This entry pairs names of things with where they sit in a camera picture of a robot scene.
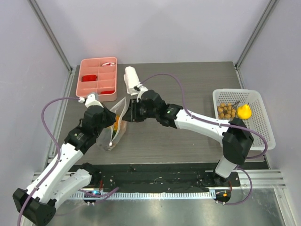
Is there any orange fake pineapple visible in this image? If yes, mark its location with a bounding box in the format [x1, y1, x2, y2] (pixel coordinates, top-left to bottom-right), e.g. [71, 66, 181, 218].
[112, 114, 121, 138]

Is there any polka dot zip top bag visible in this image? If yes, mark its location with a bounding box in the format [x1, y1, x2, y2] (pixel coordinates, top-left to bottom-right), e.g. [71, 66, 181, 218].
[96, 97, 129, 152]

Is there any fake longan bunch with stem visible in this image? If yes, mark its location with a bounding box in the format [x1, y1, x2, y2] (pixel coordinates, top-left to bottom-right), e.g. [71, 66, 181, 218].
[216, 101, 240, 120]

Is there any yellow fake pear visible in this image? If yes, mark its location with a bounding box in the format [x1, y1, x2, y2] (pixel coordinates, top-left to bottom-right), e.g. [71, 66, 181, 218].
[237, 104, 252, 120]

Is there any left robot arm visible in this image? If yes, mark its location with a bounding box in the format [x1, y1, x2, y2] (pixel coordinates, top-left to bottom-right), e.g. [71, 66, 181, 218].
[13, 105, 116, 226]

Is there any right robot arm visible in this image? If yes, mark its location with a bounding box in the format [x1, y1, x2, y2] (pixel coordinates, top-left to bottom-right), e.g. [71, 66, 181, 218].
[122, 90, 254, 186]

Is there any red item front compartment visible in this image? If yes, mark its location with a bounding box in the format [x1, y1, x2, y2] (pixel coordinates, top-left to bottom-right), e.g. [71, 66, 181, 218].
[100, 90, 115, 95]

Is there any rolled white towel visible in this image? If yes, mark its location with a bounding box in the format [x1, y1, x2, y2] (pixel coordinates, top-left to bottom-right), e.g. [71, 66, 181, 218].
[124, 66, 141, 96]

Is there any pink compartment tray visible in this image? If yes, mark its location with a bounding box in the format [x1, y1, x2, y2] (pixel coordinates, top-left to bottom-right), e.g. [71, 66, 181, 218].
[76, 57, 117, 102]

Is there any red white item in tray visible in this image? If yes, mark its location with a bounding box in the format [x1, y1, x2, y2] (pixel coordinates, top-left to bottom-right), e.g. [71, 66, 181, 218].
[101, 62, 116, 67]

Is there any white perforated basket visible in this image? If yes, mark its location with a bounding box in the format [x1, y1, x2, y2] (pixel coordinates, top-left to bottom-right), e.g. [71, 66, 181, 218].
[213, 89, 276, 150]

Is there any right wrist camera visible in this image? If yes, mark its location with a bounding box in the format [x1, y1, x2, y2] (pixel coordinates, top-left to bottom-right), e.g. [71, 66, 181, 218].
[134, 84, 148, 100]

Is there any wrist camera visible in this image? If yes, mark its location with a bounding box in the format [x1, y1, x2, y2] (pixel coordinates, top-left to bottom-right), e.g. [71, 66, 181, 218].
[134, 84, 148, 100]
[85, 92, 103, 108]

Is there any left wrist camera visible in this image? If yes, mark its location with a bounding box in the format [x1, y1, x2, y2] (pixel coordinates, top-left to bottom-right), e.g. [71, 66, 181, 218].
[85, 92, 103, 108]

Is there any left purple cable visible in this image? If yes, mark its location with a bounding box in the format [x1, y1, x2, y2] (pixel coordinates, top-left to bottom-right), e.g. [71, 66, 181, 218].
[16, 97, 119, 226]

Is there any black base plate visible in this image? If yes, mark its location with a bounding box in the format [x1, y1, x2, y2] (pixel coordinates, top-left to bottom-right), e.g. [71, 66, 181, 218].
[87, 163, 241, 194]

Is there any aluminium rail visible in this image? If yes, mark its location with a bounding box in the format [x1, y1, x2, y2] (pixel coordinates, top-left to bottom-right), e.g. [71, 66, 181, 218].
[30, 169, 286, 201]

